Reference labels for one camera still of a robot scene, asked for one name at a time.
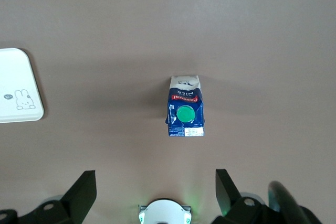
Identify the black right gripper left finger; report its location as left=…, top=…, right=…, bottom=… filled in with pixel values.
left=15, top=170, right=97, bottom=224

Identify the cream rabbit print tray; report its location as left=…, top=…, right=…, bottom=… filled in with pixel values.
left=0, top=47, right=45, bottom=124

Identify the blue white milk carton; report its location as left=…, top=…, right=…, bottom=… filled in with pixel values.
left=165, top=74, right=205, bottom=137

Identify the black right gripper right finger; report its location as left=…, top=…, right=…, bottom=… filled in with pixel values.
left=212, top=168, right=271, bottom=224

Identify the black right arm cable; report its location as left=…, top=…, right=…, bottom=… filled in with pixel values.
left=267, top=180, right=323, bottom=224

